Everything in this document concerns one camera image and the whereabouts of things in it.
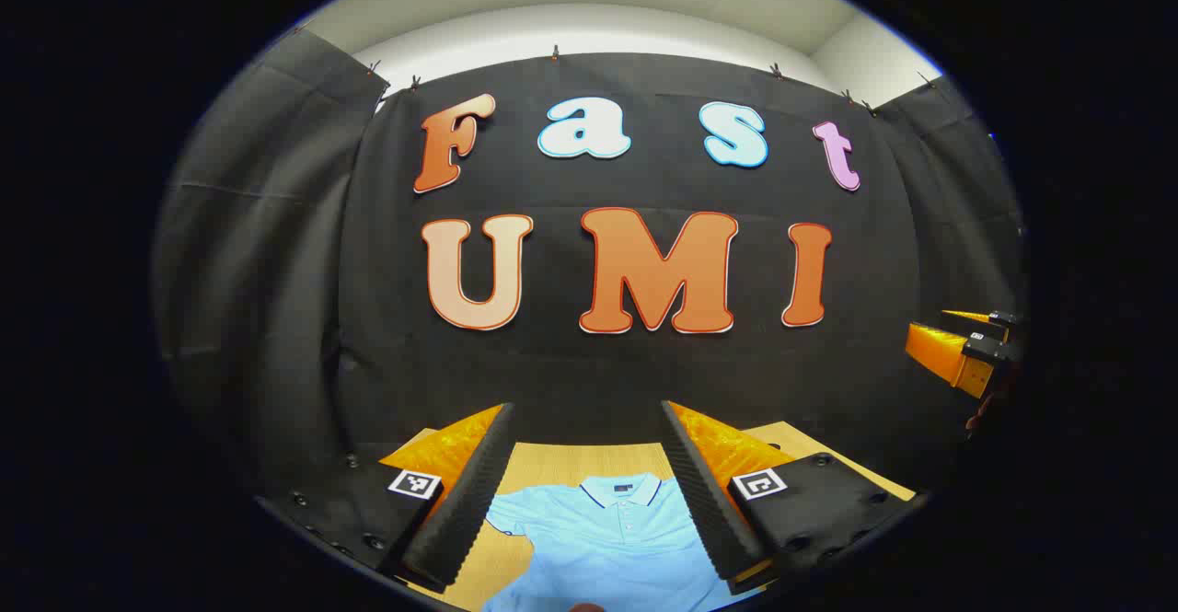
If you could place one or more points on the light blue T-shirt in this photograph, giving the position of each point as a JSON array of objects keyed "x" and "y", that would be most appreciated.
[{"x": 607, "y": 548}]

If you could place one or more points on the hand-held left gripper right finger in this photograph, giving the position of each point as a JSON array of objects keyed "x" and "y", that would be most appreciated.
[{"x": 709, "y": 502}]

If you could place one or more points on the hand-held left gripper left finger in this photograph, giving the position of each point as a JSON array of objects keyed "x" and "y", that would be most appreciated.
[{"x": 460, "y": 511}]

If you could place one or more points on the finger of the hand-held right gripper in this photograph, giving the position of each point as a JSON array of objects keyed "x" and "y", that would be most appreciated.
[
  {"x": 948, "y": 359},
  {"x": 989, "y": 318}
]

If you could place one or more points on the black backdrop cloth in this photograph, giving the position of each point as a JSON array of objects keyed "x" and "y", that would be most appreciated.
[{"x": 571, "y": 363}]

